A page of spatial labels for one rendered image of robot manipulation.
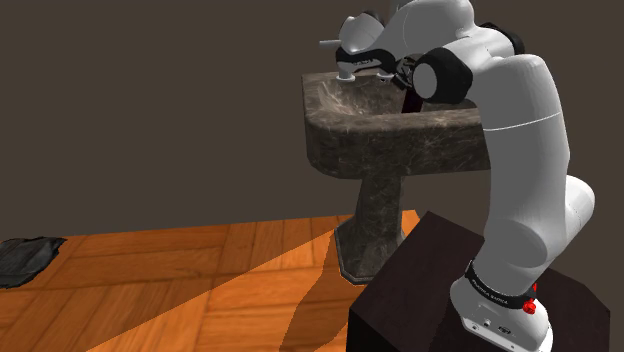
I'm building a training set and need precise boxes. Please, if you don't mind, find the grey sink faucet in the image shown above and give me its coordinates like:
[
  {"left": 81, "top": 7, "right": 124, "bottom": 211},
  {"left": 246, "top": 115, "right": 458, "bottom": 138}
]
[{"left": 319, "top": 38, "right": 394, "bottom": 83}]

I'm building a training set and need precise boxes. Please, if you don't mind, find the dark robot stand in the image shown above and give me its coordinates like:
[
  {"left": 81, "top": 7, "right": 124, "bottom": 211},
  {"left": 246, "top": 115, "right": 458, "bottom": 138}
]
[{"left": 346, "top": 210, "right": 612, "bottom": 352}]

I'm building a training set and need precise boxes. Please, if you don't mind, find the black crumpled cloth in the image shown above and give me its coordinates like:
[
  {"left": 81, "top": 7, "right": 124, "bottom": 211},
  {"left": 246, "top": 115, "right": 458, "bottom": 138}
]
[{"left": 0, "top": 236, "right": 68, "bottom": 290}]

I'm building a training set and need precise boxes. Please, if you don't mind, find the dark marble pedestal sink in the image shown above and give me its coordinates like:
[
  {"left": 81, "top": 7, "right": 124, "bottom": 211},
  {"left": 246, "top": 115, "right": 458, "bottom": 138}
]
[{"left": 300, "top": 68, "right": 492, "bottom": 285}]

